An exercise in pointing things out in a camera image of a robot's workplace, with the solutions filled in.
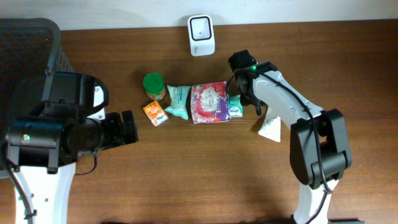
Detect orange tissue pack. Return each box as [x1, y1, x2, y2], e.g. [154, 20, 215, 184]
[143, 101, 169, 126]

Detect white barcode scanner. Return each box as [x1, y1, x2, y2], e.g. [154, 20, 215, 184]
[187, 15, 215, 57]

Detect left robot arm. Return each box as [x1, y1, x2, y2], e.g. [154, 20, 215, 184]
[1, 72, 139, 223]

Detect grey plastic mesh basket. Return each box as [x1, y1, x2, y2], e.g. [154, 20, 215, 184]
[0, 17, 75, 180]

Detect red floral tissue pack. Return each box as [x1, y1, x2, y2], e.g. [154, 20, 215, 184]
[190, 81, 231, 124]

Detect white floral tube gold cap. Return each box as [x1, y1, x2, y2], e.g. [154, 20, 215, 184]
[258, 107, 281, 142]

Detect green round item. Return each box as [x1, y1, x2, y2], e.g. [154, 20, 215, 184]
[143, 73, 166, 101]

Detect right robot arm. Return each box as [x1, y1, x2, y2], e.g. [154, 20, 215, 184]
[228, 50, 352, 223]

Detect small teal tissue pack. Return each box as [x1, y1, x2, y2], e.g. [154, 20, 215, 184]
[229, 95, 243, 118]

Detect teal wet wipes pack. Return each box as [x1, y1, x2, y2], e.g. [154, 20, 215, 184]
[165, 85, 191, 120]

